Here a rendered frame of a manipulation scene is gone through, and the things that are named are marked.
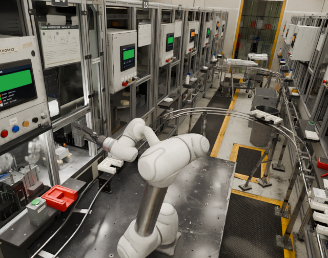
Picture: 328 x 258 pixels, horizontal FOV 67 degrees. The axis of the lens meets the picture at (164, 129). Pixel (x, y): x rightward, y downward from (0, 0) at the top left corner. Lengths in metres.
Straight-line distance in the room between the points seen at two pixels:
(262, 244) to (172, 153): 1.95
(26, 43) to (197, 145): 0.93
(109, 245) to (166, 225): 0.40
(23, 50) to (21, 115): 0.31
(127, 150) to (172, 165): 0.59
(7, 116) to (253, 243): 2.30
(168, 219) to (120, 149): 0.49
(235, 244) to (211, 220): 0.85
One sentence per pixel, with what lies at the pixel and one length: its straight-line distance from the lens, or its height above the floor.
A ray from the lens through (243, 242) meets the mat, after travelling 2.71.
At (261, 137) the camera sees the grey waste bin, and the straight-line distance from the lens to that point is 4.35.
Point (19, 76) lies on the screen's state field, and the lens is 1.34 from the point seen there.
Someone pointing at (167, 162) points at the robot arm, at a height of 1.47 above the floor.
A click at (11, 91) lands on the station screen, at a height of 1.61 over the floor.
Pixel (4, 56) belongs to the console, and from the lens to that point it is 1.32.
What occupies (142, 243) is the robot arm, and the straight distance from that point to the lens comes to 1.35.
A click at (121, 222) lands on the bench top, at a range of 1.79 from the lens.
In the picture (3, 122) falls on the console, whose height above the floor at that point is 1.47.
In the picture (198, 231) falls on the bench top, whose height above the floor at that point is 0.68.
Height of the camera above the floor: 1.98
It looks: 26 degrees down
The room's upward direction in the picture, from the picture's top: 3 degrees clockwise
